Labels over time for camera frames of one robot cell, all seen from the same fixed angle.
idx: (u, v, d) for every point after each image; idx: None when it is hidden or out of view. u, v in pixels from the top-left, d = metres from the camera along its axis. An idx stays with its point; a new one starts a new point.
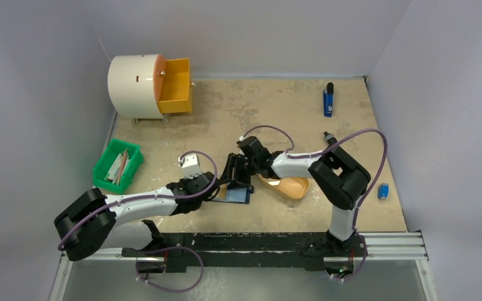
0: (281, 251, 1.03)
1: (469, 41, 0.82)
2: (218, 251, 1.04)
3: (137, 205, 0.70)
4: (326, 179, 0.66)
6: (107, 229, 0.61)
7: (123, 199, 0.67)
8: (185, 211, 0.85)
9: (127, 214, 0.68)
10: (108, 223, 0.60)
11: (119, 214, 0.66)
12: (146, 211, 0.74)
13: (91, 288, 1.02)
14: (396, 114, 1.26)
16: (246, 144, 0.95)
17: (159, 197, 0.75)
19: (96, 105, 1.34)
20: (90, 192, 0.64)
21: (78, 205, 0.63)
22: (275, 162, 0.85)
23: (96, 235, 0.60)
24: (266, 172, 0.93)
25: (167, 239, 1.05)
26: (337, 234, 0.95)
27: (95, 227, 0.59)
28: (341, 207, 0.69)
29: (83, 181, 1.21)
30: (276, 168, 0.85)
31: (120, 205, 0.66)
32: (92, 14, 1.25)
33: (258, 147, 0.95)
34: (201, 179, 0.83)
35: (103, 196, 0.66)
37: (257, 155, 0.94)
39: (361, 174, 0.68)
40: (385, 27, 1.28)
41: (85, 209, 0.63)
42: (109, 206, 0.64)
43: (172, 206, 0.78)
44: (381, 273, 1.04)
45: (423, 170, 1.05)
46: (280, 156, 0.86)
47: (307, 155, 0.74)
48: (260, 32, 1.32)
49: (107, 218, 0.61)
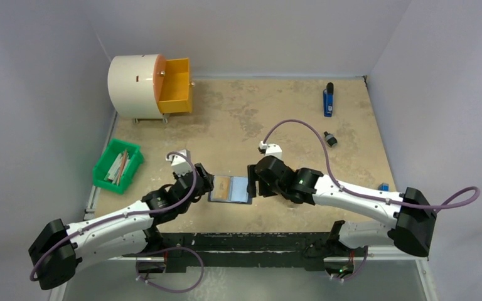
0: (281, 251, 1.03)
1: (469, 41, 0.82)
2: (218, 251, 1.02)
3: (101, 231, 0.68)
4: (417, 237, 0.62)
6: (69, 261, 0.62)
7: (85, 227, 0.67)
8: (170, 219, 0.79)
9: (93, 241, 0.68)
10: (68, 256, 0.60)
11: (81, 242, 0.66)
12: (118, 231, 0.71)
13: (91, 288, 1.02)
14: (396, 114, 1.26)
16: (266, 168, 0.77)
17: (129, 216, 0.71)
19: (96, 105, 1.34)
20: (52, 224, 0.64)
21: (42, 237, 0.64)
22: (317, 192, 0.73)
23: (60, 266, 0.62)
24: (299, 195, 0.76)
25: (167, 239, 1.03)
26: (347, 242, 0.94)
27: (56, 261, 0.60)
28: (413, 255, 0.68)
29: (83, 181, 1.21)
30: (318, 199, 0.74)
31: (82, 234, 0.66)
32: (92, 14, 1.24)
33: (279, 167, 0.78)
34: (179, 185, 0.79)
35: (66, 226, 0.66)
37: (281, 178, 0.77)
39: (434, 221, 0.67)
40: (385, 27, 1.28)
41: (49, 242, 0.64)
42: (69, 237, 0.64)
43: (149, 222, 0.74)
44: (381, 273, 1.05)
45: (423, 170, 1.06)
46: (321, 183, 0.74)
47: (385, 199, 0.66)
48: (260, 32, 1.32)
49: (66, 252, 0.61)
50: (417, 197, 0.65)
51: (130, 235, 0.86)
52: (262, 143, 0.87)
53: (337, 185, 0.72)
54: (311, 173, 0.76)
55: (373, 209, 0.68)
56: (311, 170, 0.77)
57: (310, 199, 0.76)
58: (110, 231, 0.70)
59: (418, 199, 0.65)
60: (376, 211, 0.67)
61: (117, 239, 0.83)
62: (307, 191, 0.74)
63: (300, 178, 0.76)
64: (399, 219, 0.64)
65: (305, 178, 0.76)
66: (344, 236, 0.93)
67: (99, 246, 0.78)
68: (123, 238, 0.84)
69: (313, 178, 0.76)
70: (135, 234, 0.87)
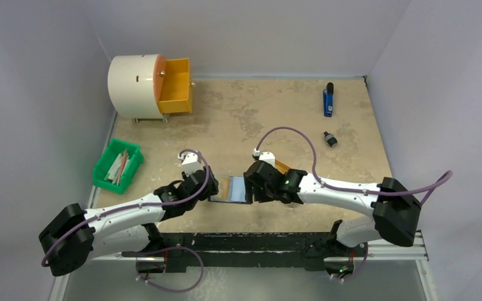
0: (281, 251, 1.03)
1: (469, 41, 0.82)
2: (218, 252, 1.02)
3: (118, 218, 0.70)
4: (395, 224, 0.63)
6: (86, 245, 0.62)
7: (103, 213, 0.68)
8: (178, 215, 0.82)
9: (108, 227, 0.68)
10: (86, 239, 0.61)
11: (99, 228, 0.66)
12: (132, 221, 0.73)
13: (91, 288, 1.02)
14: (396, 114, 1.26)
16: (255, 172, 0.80)
17: (144, 206, 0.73)
19: (96, 105, 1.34)
20: (69, 209, 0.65)
21: (58, 221, 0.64)
22: (302, 190, 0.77)
23: (76, 251, 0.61)
24: (286, 195, 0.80)
25: (167, 239, 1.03)
26: (347, 242, 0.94)
27: (74, 244, 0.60)
28: (396, 244, 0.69)
29: (83, 181, 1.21)
30: (304, 197, 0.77)
31: (100, 219, 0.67)
32: (92, 14, 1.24)
33: (267, 170, 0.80)
34: (189, 181, 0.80)
35: (83, 212, 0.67)
37: (270, 180, 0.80)
39: (415, 209, 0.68)
40: (385, 27, 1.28)
41: (66, 226, 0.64)
42: (88, 222, 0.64)
43: (159, 214, 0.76)
44: (381, 273, 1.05)
45: (423, 170, 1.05)
46: (305, 181, 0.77)
47: (361, 190, 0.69)
48: (260, 32, 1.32)
49: (85, 234, 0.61)
50: (394, 187, 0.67)
51: (134, 231, 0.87)
52: (255, 152, 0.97)
53: (319, 182, 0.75)
54: (297, 173, 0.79)
55: (351, 200, 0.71)
56: (297, 170, 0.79)
57: (298, 197, 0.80)
58: (124, 220, 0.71)
59: (396, 187, 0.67)
60: (356, 202, 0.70)
61: (123, 232, 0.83)
62: (294, 190, 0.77)
63: (287, 179, 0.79)
64: (378, 207, 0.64)
65: (293, 179, 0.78)
66: (341, 235, 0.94)
67: (108, 237, 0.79)
68: (128, 233, 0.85)
69: (299, 178, 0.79)
70: (139, 231, 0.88)
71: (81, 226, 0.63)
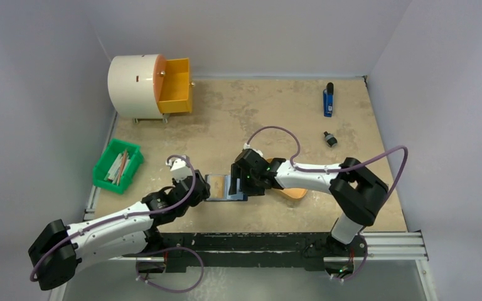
0: (281, 251, 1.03)
1: (469, 41, 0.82)
2: (218, 252, 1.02)
3: (102, 231, 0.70)
4: (350, 199, 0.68)
6: (70, 261, 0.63)
7: (86, 228, 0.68)
8: (169, 221, 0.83)
9: (92, 241, 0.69)
10: (69, 256, 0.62)
11: (82, 243, 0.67)
12: (119, 232, 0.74)
13: (91, 289, 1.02)
14: (396, 114, 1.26)
16: (241, 158, 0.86)
17: (129, 217, 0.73)
19: (96, 105, 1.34)
20: (53, 224, 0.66)
21: (42, 237, 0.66)
22: (278, 174, 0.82)
23: (61, 267, 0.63)
24: (267, 181, 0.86)
25: (167, 239, 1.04)
26: (340, 237, 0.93)
27: (58, 261, 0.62)
28: (361, 223, 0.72)
29: (83, 181, 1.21)
30: (280, 180, 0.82)
31: (83, 234, 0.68)
32: (92, 14, 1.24)
33: (253, 158, 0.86)
34: (180, 187, 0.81)
35: (66, 227, 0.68)
37: (253, 167, 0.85)
39: (380, 189, 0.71)
40: (385, 27, 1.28)
41: (49, 242, 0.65)
42: (70, 239, 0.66)
43: (149, 222, 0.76)
44: (381, 273, 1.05)
45: (423, 170, 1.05)
46: (283, 165, 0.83)
47: (323, 169, 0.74)
48: (260, 32, 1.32)
49: (68, 251, 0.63)
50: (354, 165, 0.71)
51: (130, 236, 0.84)
52: (245, 145, 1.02)
53: (292, 165, 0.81)
54: (279, 161, 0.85)
55: (315, 179, 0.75)
56: (278, 158, 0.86)
57: (278, 184, 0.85)
58: (110, 232, 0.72)
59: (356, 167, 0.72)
60: (319, 180, 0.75)
61: (117, 239, 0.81)
62: (272, 175, 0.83)
63: (269, 166, 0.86)
64: (336, 182, 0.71)
65: (275, 167, 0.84)
66: (335, 232, 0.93)
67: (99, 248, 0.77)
68: (123, 239, 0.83)
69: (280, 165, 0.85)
70: (133, 235, 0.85)
71: (64, 242, 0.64)
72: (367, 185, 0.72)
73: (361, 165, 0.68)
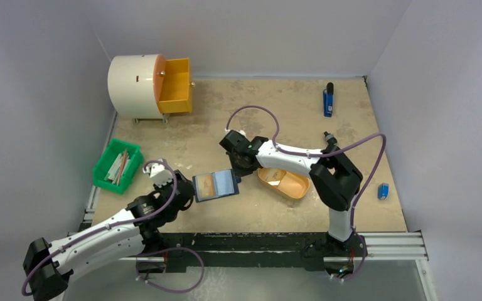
0: (281, 251, 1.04)
1: (468, 42, 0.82)
2: (218, 251, 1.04)
3: (84, 246, 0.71)
4: (328, 185, 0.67)
6: (53, 279, 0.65)
7: (67, 244, 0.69)
8: (158, 226, 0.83)
9: (75, 257, 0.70)
10: (51, 274, 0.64)
11: (63, 261, 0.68)
12: (106, 242, 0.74)
13: (91, 290, 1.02)
14: (396, 114, 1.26)
16: (223, 138, 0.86)
17: (112, 227, 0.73)
19: (96, 105, 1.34)
20: (36, 242, 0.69)
21: (28, 256, 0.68)
22: (260, 152, 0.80)
23: (46, 285, 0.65)
24: (248, 159, 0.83)
25: (167, 239, 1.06)
26: (336, 234, 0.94)
27: (41, 280, 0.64)
28: (334, 209, 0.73)
29: (82, 181, 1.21)
30: (261, 160, 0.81)
31: (63, 252, 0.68)
32: (92, 14, 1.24)
33: (235, 138, 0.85)
34: (168, 191, 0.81)
35: (48, 246, 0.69)
37: (236, 145, 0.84)
39: (355, 177, 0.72)
40: (385, 27, 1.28)
41: (34, 261, 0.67)
42: (51, 257, 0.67)
43: (135, 230, 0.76)
44: (381, 273, 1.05)
45: (424, 170, 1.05)
46: (265, 145, 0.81)
47: (305, 153, 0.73)
48: (260, 32, 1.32)
49: (50, 270, 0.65)
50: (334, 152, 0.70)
51: (126, 241, 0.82)
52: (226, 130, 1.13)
53: (274, 146, 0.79)
54: (262, 140, 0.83)
55: (297, 163, 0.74)
56: (261, 138, 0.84)
57: (257, 162, 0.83)
58: (93, 244, 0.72)
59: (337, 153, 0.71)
60: (300, 164, 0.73)
61: (111, 246, 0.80)
62: (253, 153, 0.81)
63: (251, 144, 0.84)
64: (314, 167, 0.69)
65: (257, 145, 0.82)
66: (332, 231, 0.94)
67: (91, 257, 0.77)
68: (118, 244, 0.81)
69: (262, 143, 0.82)
70: (129, 241, 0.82)
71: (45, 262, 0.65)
72: (343, 174, 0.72)
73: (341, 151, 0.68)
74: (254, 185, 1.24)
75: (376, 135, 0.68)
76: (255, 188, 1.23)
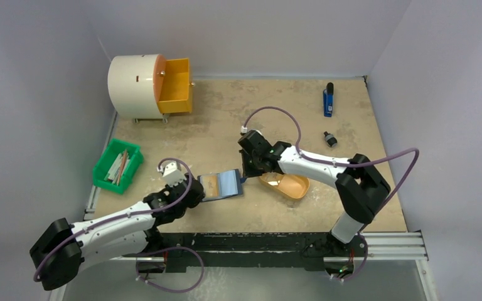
0: (281, 251, 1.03)
1: (469, 41, 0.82)
2: (218, 251, 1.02)
3: (106, 229, 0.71)
4: (355, 195, 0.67)
6: (75, 259, 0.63)
7: (90, 226, 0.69)
8: (169, 221, 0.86)
9: (96, 240, 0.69)
10: (75, 253, 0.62)
11: (87, 241, 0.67)
12: (122, 231, 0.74)
13: (91, 290, 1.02)
14: (396, 114, 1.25)
16: (244, 138, 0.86)
17: (132, 216, 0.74)
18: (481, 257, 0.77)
19: (96, 105, 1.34)
20: (57, 223, 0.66)
21: (47, 236, 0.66)
22: (282, 158, 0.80)
23: (66, 264, 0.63)
24: (268, 163, 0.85)
25: (167, 239, 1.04)
26: (339, 235, 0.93)
27: (63, 258, 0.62)
28: (357, 219, 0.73)
29: (83, 181, 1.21)
30: (282, 165, 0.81)
31: (87, 232, 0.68)
32: (92, 14, 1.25)
33: (257, 140, 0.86)
34: (181, 189, 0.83)
35: (70, 226, 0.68)
37: (257, 148, 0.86)
39: (383, 189, 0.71)
40: (386, 27, 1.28)
41: (54, 241, 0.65)
42: (75, 236, 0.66)
43: (150, 221, 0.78)
44: (381, 273, 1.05)
45: (423, 170, 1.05)
46: (287, 152, 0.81)
47: (331, 162, 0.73)
48: (260, 31, 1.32)
49: (74, 249, 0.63)
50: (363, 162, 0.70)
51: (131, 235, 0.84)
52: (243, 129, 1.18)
53: (297, 152, 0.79)
54: (283, 146, 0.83)
55: (322, 171, 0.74)
56: (283, 143, 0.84)
57: (278, 167, 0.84)
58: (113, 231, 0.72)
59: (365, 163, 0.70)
60: (326, 173, 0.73)
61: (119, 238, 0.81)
62: (275, 159, 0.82)
63: (273, 149, 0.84)
64: (341, 177, 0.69)
65: (278, 150, 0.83)
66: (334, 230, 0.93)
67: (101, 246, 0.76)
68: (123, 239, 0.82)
69: (284, 150, 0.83)
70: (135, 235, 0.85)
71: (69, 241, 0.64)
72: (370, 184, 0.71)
73: (370, 163, 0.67)
74: (254, 185, 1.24)
75: (413, 150, 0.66)
76: (254, 188, 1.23)
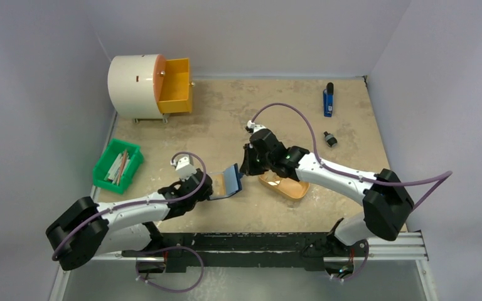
0: (281, 251, 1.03)
1: (469, 41, 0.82)
2: (218, 252, 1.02)
3: (129, 212, 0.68)
4: (383, 214, 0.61)
6: (98, 237, 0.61)
7: (115, 207, 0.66)
8: (179, 214, 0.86)
9: (120, 222, 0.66)
10: (100, 231, 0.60)
11: (112, 221, 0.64)
12: (140, 218, 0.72)
13: (91, 290, 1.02)
14: (396, 114, 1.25)
16: (258, 139, 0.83)
17: (151, 203, 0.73)
18: None
19: (96, 105, 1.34)
20: (81, 201, 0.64)
21: (70, 214, 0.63)
22: (300, 167, 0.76)
23: (88, 243, 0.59)
24: (284, 170, 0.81)
25: (167, 239, 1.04)
26: (344, 239, 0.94)
27: (87, 236, 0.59)
28: (380, 236, 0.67)
29: (83, 181, 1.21)
30: (300, 174, 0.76)
31: (112, 212, 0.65)
32: (93, 14, 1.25)
33: (273, 141, 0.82)
34: (192, 182, 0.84)
35: (95, 205, 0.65)
37: (271, 151, 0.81)
39: (407, 207, 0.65)
40: (386, 27, 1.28)
41: (78, 218, 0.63)
42: (101, 214, 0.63)
43: (164, 211, 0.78)
44: (381, 273, 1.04)
45: (423, 170, 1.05)
46: (305, 158, 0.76)
47: (357, 176, 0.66)
48: (260, 32, 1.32)
49: (99, 226, 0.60)
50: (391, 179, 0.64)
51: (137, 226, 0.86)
52: (250, 123, 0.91)
53: (318, 162, 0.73)
54: (300, 151, 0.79)
55: (346, 184, 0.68)
56: (301, 148, 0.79)
57: (295, 174, 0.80)
58: (133, 216, 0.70)
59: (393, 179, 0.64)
60: (349, 186, 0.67)
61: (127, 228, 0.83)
62: (293, 166, 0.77)
63: (289, 155, 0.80)
64: (368, 194, 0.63)
65: (295, 157, 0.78)
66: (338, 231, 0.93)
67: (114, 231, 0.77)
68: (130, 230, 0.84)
69: (301, 156, 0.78)
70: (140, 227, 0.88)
71: (94, 219, 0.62)
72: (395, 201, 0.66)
73: (401, 183, 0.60)
74: (254, 185, 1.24)
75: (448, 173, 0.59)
76: (255, 188, 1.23)
